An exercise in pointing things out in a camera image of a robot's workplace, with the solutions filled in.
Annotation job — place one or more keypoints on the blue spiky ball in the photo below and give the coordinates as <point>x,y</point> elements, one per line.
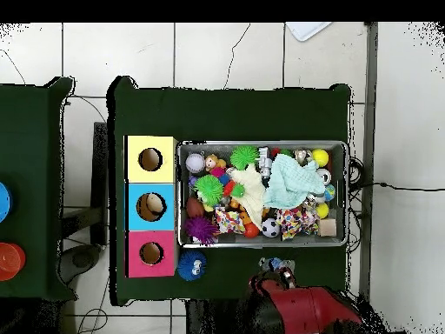
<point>187,266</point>

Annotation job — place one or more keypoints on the small soccer ball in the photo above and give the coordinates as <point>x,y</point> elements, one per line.
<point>270,228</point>

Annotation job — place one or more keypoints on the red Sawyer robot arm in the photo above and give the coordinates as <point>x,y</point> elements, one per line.
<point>306,309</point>

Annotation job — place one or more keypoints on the wooden box with three holes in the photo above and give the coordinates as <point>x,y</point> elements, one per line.
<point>163,215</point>

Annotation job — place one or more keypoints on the blue round disc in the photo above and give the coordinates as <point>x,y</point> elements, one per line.
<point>4,201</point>

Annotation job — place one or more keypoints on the purple spiky ball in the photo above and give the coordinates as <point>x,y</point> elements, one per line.
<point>200,228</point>

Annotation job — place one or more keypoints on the silver mesh bin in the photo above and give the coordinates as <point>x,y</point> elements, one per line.
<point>229,239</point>

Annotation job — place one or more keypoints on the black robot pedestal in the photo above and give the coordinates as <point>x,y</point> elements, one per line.
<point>212,320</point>

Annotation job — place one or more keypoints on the mint green cloth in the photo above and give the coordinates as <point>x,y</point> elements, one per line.
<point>292,184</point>

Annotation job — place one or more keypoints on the silver toy robot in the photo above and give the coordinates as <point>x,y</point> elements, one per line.
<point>265,163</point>

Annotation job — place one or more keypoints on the yellow ball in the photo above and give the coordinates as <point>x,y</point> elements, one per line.
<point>320,158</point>

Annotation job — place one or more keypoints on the white tray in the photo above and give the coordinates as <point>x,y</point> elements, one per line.
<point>306,29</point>

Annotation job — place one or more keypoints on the wooden cube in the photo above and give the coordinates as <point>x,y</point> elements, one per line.
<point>327,228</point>

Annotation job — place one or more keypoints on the red plastic cup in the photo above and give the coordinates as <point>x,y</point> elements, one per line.
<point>23,257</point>

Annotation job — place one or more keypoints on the white baseball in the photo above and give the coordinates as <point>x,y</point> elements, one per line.
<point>195,162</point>

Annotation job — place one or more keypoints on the dark green tablecloth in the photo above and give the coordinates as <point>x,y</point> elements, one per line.
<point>31,139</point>
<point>226,114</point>

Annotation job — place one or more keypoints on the cream cloth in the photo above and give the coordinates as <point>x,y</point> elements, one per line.
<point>252,195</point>

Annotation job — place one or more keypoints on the large green spiky ball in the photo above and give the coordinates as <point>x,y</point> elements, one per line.
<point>208,189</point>

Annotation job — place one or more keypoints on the orange plastic cup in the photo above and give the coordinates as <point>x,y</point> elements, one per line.
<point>8,259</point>

